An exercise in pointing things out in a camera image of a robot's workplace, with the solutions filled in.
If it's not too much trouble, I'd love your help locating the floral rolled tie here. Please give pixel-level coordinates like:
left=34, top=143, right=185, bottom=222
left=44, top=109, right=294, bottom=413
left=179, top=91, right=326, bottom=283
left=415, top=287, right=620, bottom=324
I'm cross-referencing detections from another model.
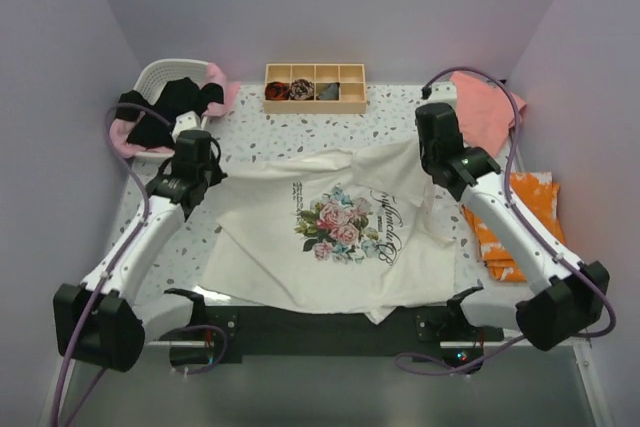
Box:
left=289, top=78, right=315, bottom=101

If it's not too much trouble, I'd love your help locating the wooden compartment organizer box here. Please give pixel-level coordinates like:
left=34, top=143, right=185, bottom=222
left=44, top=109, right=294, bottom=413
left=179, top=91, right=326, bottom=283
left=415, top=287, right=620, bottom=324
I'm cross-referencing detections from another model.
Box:
left=263, top=63, right=367, bottom=115

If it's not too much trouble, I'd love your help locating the grey folded cloth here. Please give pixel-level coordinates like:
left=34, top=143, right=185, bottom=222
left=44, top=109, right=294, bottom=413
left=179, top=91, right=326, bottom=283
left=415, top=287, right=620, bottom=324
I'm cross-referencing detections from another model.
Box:
left=316, top=82, right=340, bottom=101

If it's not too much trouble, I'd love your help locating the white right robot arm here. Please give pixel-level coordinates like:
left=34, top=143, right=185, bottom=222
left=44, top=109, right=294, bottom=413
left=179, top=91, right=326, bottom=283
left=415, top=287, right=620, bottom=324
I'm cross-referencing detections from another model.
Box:
left=415, top=103, right=610, bottom=351

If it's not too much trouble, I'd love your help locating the orange tie-dye folded shirt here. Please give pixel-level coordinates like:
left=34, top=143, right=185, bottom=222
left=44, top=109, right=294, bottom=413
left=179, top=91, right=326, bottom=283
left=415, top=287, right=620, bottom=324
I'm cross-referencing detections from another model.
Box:
left=461, top=172, right=566, bottom=283

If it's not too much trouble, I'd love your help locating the black garment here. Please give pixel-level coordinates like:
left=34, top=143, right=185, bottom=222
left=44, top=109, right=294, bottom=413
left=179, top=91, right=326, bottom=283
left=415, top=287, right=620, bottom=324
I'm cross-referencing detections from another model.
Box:
left=109, top=77, right=227, bottom=158

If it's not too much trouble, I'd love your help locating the salmon pink folded shirt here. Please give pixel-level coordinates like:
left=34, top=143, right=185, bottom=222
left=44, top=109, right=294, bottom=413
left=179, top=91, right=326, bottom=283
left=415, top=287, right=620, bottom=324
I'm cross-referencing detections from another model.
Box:
left=450, top=72, right=515, bottom=157

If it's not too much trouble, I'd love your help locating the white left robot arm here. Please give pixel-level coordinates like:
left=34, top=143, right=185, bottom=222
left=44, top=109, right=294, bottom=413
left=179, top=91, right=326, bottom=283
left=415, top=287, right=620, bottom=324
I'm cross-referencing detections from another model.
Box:
left=53, top=130, right=227, bottom=372

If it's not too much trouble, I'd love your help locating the light pink garment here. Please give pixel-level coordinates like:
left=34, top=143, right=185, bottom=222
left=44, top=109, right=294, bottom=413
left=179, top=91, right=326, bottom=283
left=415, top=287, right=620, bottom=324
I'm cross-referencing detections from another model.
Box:
left=108, top=59, right=240, bottom=162

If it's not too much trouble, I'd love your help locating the white floral print t-shirt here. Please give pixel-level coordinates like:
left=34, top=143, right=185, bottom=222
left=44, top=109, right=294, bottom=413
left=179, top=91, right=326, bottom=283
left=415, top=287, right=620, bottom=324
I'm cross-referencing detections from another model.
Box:
left=200, top=140, right=455, bottom=323

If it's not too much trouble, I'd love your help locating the orange navy rolled tie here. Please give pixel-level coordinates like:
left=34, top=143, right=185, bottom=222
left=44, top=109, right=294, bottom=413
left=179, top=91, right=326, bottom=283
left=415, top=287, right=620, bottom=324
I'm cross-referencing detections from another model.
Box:
left=264, top=81, right=290, bottom=101

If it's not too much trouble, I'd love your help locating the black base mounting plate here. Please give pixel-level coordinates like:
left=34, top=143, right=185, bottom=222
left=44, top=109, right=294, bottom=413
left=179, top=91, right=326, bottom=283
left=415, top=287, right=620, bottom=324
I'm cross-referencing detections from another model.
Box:
left=160, top=306, right=504, bottom=367

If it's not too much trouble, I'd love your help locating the aluminium frame rail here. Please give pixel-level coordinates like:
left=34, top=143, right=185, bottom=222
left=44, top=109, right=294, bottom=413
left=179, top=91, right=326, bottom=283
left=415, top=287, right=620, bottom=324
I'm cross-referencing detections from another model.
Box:
left=60, top=344, right=614, bottom=426

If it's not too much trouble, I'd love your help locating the white plastic laundry basket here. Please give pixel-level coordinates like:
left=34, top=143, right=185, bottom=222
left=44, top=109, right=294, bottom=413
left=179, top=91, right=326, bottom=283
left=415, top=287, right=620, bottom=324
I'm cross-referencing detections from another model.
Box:
left=133, top=59, right=227, bottom=164

